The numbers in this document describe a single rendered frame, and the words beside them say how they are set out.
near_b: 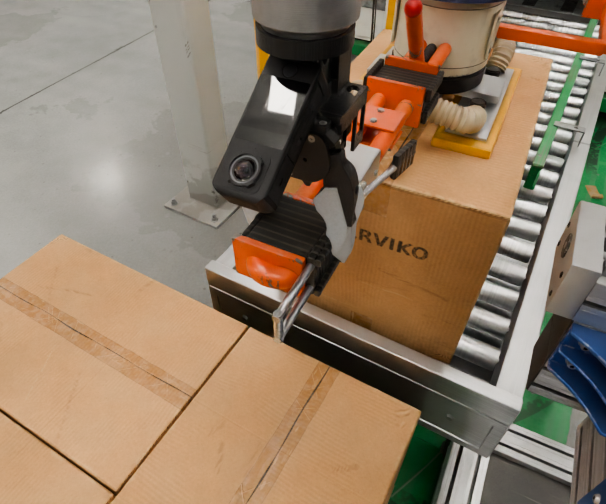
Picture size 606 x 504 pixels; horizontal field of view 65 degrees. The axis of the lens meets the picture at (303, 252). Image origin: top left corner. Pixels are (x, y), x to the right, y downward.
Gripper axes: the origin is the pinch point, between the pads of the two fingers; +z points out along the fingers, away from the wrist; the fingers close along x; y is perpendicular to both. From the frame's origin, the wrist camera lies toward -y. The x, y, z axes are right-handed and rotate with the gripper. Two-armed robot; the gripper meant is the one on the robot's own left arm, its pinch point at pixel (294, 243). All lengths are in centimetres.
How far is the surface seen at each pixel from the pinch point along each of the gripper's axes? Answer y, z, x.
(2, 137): 103, 108, 230
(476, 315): 46, 53, -22
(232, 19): 307, 107, 210
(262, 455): -2, 53, 6
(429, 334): 30, 45, -14
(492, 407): 23, 49, -29
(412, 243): 30.3, 23.4, -6.8
